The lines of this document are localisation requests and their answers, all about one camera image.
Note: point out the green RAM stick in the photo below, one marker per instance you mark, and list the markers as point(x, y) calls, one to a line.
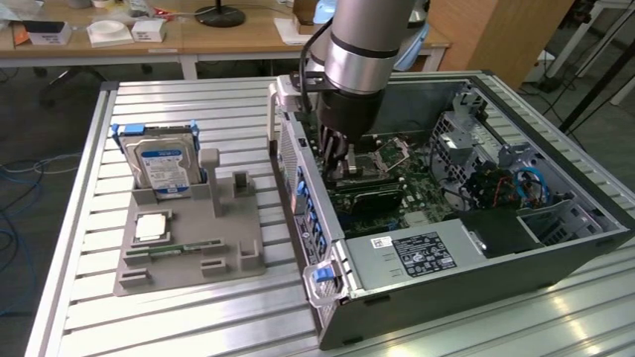
point(163, 251)

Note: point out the flat white box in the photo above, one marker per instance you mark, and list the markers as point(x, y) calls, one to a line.
point(288, 31)

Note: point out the light blue plastic cover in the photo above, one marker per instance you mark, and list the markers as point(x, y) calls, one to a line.
point(417, 48)

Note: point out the silver CPU chip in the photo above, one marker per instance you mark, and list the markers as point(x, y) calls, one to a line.
point(150, 227)

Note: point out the small white labelled box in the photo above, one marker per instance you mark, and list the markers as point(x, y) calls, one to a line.
point(149, 33)

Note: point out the black round lamp base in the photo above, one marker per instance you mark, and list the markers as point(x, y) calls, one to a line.
point(221, 18)

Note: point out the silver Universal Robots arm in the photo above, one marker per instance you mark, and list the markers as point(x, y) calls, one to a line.
point(368, 37)

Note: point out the grey power supply unit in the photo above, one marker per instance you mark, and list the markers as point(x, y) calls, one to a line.
point(377, 267)

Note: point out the green motherboard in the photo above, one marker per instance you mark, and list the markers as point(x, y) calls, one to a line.
point(422, 193)

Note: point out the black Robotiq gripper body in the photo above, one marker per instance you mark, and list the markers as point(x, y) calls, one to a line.
point(350, 111)

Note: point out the large blue case latch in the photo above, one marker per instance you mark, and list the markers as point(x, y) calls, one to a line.
point(328, 276)

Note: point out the black tripod stand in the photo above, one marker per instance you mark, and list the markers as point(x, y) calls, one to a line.
point(576, 109)

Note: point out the metal socket cover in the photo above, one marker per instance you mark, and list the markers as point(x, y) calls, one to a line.
point(397, 152)

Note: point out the wooden cabinet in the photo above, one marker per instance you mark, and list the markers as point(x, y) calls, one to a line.
point(497, 37)

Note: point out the brown cardboard box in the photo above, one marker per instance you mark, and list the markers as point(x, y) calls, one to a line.
point(304, 11)

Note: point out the black camera mounting bracket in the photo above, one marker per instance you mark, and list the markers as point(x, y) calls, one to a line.
point(316, 81)

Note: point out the clear plastic bag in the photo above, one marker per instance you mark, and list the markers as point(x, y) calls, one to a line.
point(142, 9)

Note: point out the wooden desk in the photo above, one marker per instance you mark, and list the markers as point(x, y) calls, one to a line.
point(238, 37)

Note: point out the white square tray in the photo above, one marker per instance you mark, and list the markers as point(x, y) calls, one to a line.
point(107, 37)

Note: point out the white box with black top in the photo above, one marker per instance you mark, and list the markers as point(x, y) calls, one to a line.
point(47, 37)

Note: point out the grey printed parts rack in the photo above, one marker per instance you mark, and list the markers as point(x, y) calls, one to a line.
point(194, 267)

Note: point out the CPU socket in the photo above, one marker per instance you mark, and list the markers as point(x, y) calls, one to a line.
point(373, 167)

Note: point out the open black PC case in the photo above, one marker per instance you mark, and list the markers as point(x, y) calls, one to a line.
point(497, 297)

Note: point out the black RAM slot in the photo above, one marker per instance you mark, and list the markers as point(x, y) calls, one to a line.
point(382, 181)

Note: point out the black office chair base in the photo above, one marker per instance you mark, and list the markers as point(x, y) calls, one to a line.
point(59, 80)

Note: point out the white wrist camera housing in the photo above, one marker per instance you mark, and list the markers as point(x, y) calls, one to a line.
point(290, 93)

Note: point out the hard disk with blue carrier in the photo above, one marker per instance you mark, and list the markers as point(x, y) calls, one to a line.
point(159, 163)

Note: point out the low metal disk bay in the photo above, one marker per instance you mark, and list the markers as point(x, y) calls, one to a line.
point(570, 223)

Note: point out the tall metal disk bay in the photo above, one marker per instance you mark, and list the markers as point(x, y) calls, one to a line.
point(462, 148)

